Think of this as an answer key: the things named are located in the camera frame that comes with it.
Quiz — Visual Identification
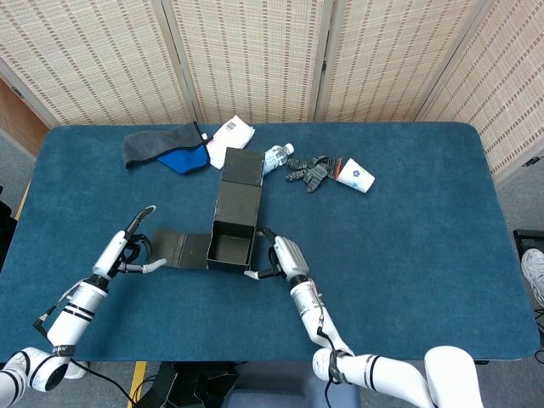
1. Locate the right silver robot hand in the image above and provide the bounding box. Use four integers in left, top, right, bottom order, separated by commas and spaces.
244, 226, 310, 284

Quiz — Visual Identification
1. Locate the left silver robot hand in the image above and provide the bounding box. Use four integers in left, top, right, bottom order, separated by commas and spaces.
92, 205, 168, 280

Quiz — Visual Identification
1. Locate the black paper box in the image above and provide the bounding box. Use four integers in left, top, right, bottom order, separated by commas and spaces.
151, 146, 267, 273

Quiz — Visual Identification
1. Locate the grey knit glove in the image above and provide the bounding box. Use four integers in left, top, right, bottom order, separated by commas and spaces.
285, 156, 344, 196

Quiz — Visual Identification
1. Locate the clear plastic water bottle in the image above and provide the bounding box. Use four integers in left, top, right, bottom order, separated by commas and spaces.
262, 143, 296, 176

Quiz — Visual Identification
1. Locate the white paper cup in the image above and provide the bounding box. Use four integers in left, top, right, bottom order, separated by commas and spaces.
337, 157, 376, 195

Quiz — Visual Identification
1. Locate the blue cloth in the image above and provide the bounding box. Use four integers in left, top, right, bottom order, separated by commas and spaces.
156, 144, 213, 176

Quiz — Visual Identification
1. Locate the white sneaker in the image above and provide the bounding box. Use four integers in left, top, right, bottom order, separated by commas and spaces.
65, 360, 89, 380
519, 248, 544, 308

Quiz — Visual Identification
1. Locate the grey towel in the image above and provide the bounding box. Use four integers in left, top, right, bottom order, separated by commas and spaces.
122, 121, 204, 170

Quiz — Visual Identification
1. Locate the blue chair seat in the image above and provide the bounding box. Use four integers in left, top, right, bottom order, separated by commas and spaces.
219, 360, 361, 408

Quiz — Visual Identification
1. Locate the white tissue pack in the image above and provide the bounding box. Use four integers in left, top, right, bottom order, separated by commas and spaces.
207, 117, 257, 170

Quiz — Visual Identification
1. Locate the black bag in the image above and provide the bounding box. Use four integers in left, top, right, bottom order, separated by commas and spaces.
139, 360, 250, 408

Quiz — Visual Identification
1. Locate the brown wooden door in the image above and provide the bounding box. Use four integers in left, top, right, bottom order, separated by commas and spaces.
0, 78, 51, 157

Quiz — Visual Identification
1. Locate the woven folding screen panel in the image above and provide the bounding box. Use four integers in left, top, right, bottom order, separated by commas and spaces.
314, 0, 496, 124
418, 0, 544, 184
163, 0, 337, 125
0, 0, 192, 128

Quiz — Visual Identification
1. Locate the black case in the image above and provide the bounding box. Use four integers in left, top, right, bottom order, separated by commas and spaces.
513, 228, 544, 258

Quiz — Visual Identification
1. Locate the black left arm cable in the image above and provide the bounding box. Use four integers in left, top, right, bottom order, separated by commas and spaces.
32, 305, 137, 405

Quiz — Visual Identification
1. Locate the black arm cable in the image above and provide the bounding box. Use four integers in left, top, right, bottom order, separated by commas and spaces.
316, 314, 345, 408
32, 305, 137, 405

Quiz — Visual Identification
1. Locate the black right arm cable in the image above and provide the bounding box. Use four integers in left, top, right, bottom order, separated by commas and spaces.
316, 314, 345, 408

